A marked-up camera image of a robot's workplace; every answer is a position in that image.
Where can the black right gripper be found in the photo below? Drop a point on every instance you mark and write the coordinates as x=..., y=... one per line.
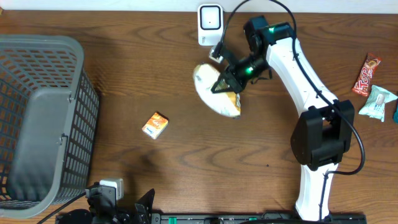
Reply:
x=239, y=83

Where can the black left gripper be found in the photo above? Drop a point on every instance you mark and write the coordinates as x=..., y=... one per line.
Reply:
x=142, y=211

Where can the yellow white wipes packet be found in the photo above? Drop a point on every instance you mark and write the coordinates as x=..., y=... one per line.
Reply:
x=225, y=103

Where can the orange white snack packet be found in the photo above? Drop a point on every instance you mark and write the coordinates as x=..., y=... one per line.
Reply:
x=155, y=125

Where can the red chocolate bar wrapper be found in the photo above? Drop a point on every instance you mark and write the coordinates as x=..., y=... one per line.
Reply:
x=363, y=83

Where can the mint green wipes pack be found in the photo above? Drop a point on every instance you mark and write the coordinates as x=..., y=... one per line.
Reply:
x=374, y=107

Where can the blue Listerine mouthwash bottle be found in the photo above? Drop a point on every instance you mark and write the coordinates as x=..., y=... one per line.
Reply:
x=395, y=116

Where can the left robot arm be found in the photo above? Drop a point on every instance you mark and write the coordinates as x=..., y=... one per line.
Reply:
x=78, y=216

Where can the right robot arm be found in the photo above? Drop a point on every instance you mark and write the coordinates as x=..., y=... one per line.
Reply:
x=323, y=130

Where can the white barcode scanner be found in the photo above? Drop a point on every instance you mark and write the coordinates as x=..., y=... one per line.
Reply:
x=210, y=24

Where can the grey plastic shopping basket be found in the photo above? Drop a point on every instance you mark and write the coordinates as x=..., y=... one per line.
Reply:
x=49, y=111

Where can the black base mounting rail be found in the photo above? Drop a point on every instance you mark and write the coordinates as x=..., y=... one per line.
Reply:
x=268, y=217

